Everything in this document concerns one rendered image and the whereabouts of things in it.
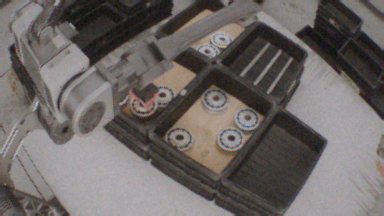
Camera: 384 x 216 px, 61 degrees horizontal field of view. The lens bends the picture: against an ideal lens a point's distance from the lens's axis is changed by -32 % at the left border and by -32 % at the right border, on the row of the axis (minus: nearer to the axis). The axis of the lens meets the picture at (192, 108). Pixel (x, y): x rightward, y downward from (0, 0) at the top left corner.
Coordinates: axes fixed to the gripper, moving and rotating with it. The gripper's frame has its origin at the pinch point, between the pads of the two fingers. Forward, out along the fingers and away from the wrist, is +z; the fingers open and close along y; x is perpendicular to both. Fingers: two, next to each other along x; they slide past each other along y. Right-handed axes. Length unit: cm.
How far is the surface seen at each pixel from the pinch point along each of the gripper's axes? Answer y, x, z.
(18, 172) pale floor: 78, 63, 90
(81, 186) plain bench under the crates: 1.6, 39.5, 22.0
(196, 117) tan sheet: -13.1, -14.1, 9.0
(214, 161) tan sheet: -30.4, -4.6, 9.5
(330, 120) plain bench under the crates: -57, -68, 23
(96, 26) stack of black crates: 103, -48, 51
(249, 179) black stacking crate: -45.5, -7.4, 10.1
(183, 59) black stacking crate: 7.3, -28.5, 4.1
